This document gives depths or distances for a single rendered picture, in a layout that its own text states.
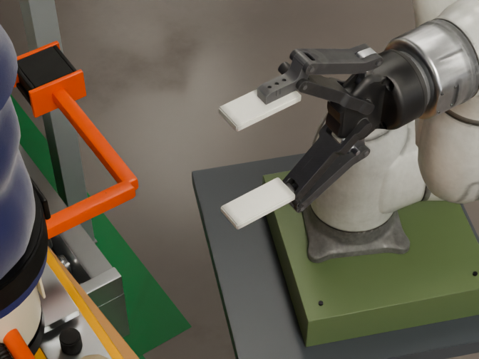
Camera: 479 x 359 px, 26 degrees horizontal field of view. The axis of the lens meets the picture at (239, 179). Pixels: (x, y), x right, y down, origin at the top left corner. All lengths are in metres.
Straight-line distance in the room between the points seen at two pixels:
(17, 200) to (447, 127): 0.47
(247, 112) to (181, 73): 2.48
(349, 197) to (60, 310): 0.56
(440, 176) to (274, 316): 0.72
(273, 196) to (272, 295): 0.87
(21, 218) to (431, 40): 0.47
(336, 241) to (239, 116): 0.94
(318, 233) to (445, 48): 0.85
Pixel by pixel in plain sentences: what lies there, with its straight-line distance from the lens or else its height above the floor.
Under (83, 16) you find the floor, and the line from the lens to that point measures 3.63.
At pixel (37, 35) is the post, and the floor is 0.78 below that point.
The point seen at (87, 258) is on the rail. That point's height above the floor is 0.60.
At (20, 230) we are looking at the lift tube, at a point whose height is 1.41.
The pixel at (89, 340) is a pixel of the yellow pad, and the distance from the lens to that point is 1.39.
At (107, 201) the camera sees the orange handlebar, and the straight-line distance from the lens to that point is 1.39.
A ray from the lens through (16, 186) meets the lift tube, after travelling 1.14.
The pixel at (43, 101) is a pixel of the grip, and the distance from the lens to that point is 1.54.
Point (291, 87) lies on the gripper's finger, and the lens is 0.92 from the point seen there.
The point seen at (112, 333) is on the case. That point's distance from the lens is 1.62.
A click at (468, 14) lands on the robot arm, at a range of 1.07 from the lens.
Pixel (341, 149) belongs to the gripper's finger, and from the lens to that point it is 1.02.
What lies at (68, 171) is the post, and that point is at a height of 0.32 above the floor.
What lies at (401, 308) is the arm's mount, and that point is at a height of 0.82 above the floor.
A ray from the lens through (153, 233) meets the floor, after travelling 2.94.
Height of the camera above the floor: 2.29
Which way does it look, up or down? 48 degrees down
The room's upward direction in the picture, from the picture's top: straight up
